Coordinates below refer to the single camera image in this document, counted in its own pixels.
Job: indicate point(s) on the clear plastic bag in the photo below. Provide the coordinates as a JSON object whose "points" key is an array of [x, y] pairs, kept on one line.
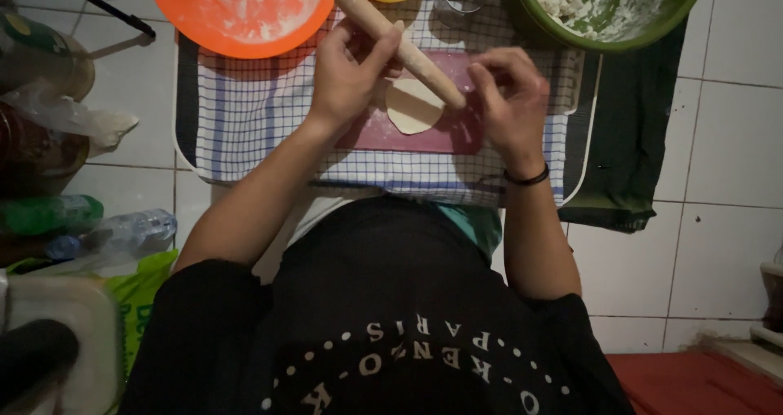
{"points": [[73, 118]]}

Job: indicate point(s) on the green mixing bowl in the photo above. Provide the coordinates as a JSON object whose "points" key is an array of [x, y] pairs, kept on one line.
{"points": [[648, 32]]}

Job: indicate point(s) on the person's left hand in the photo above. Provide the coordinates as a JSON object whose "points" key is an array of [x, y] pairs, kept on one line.
{"points": [[342, 84]]}

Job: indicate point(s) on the flat round dough disc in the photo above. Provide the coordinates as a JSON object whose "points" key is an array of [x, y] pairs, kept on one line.
{"points": [[411, 110]]}

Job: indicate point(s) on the black rounded object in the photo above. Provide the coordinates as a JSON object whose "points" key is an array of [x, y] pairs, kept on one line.
{"points": [[33, 360]]}

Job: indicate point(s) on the green plastic bottle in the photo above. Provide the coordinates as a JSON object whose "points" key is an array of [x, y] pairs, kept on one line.
{"points": [[52, 214]]}

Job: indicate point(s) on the wooden rolling pin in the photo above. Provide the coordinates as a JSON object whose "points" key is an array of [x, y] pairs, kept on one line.
{"points": [[422, 60]]}

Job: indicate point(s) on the teal garment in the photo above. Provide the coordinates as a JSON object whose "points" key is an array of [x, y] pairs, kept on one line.
{"points": [[474, 225]]}

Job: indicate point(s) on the orange floured plate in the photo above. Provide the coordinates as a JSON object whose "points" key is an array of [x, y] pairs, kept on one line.
{"points": [[244, 17]]}

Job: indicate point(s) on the clear water bottle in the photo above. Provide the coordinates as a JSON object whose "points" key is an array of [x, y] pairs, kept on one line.
{"points": [[122, 231]]}

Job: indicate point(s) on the blue white checkered cloth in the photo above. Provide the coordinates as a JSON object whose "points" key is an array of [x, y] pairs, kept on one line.
{"points": [[257, 115]]}

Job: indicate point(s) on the person's right hand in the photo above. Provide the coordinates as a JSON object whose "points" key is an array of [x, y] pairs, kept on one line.
{"points": [[520, 115]]}

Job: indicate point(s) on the red floor mat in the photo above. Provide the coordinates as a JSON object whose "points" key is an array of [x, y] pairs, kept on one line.
{"points": [[691, 384]]}

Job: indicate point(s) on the green plastic bag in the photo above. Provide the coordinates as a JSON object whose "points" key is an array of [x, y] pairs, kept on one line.
{"points": [[139, 298]]}

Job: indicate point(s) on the large jar with green lid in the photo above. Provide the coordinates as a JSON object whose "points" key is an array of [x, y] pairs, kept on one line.
{"points": [[36, 54]]}

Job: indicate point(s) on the dark green cloth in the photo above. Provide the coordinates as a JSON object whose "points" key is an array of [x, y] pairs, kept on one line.
{"points": [[630, 133]]}

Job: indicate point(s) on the white plastic container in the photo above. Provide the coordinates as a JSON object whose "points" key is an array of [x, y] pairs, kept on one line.
{"points": [[79, 329]]}

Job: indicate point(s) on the black printed shirt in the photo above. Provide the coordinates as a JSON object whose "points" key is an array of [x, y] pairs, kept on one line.
{"points": [[379, 329]]}

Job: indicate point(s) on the brown round jar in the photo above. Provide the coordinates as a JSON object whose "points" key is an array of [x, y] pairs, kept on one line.
{"points": [[36, 155]]}

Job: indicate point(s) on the red cutting board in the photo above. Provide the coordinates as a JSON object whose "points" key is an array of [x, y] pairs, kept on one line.
{"points": [[428, 136]]}

